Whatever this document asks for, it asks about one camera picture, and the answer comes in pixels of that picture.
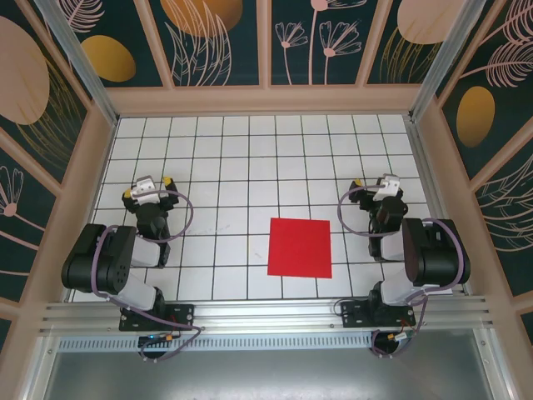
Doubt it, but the red square paper sheet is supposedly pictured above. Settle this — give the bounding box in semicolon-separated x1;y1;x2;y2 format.
266;217;333;278

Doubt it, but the grey metal panel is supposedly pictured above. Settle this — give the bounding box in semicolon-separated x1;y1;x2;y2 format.
41;348;503;400

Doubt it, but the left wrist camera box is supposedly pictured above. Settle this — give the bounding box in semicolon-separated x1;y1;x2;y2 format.
130;176;162;206

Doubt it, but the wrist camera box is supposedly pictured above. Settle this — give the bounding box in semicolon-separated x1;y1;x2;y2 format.
371;173;401;204
130;176;162;206

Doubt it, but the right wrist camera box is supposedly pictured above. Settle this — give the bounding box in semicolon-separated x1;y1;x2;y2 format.
371;173;401;204

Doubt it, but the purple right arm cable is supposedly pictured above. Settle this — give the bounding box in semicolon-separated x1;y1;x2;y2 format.
336;184;471;360

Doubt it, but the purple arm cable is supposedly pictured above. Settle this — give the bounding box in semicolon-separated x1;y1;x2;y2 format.
92;189;205;364
336;184;471;360

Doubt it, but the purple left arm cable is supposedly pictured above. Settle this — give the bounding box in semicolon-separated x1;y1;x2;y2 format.
92;189;205;364

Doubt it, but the aluminium side rail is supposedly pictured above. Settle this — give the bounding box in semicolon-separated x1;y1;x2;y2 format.
404;115;474;298

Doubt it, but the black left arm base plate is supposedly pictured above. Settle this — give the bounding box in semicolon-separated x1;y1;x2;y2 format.
119;302;196;333

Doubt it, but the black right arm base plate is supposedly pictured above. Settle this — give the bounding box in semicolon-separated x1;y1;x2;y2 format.
340;299;416;330

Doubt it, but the aluminium frame post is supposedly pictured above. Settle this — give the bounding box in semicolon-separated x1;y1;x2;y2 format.
32;0;121;128
409;0;487;123

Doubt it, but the aluminium mounting rail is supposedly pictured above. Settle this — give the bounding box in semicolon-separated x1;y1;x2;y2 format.
39;294;496;334

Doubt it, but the slotted grey cable duct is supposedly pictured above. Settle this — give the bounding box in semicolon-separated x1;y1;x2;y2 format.
57;332;376;354

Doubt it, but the aluminium frame bar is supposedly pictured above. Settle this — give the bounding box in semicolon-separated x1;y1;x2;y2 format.
22;335;62;400
473;327;516;400

